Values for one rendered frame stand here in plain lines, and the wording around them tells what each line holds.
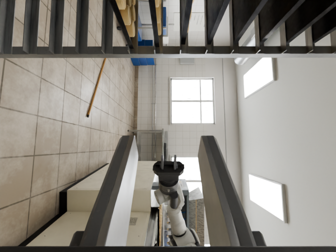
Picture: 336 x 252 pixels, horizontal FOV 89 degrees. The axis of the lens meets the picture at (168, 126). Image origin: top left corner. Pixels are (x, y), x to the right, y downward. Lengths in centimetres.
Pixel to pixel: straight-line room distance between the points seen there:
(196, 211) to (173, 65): 440
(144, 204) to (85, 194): 54
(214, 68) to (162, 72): 156
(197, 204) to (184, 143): 330
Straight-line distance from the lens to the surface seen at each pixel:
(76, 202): 187
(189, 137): 493
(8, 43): 89
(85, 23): 78
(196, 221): 183
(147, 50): 67
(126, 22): 59
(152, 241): 139
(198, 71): 544
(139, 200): 169
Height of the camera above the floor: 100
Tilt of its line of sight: level
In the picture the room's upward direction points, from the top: 90 degrees clockwise
